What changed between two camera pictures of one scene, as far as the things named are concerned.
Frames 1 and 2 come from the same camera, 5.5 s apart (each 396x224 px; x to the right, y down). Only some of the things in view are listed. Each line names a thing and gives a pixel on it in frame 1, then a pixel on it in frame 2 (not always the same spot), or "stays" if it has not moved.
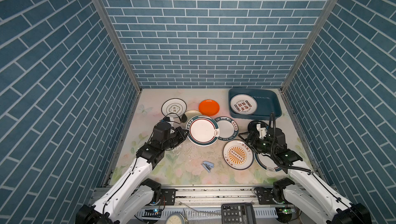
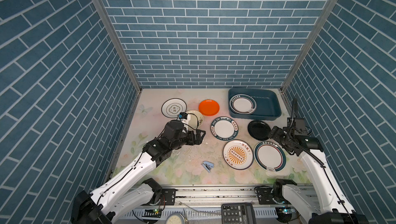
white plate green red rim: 203,130 -> 243,104
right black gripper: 249,138 -> 275,133
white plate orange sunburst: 237,155 stays
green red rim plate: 266,162 stays
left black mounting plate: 168,196 stays
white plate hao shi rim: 228,128 stays
